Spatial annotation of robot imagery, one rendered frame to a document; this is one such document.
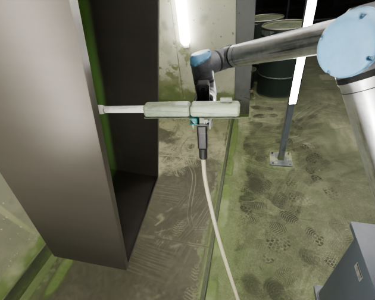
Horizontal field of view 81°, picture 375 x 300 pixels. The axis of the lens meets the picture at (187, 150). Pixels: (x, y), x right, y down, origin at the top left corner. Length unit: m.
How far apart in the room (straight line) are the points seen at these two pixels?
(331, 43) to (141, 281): 1.49
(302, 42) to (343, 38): 0.24
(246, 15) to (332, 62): 2.04
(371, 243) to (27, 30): 1.18
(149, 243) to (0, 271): 0.87
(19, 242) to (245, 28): 2.57
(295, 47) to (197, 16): 1.90
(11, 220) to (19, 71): 1.40
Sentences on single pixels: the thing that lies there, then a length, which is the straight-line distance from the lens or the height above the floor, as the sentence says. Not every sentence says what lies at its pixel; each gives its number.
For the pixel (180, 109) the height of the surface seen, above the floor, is 1.16.
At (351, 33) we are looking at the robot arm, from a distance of 0.55.
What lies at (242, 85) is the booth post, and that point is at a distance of 2.75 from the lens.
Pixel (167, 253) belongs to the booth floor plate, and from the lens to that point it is 1.65.
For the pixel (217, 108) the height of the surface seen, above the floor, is 1.16.
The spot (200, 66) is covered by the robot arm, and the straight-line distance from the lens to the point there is 0.95.
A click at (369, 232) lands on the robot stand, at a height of 0.64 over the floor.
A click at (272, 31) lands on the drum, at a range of 3.13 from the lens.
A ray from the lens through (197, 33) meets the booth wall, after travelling 2.65.
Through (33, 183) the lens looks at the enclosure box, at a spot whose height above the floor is 1.04.
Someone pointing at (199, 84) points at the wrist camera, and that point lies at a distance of 0.80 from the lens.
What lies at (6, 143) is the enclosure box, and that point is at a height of 1.19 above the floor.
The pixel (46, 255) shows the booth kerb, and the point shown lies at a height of 0.10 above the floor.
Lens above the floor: 1.48
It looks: 38 degrees down
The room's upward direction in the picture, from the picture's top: 8 degrees counter-clockwise
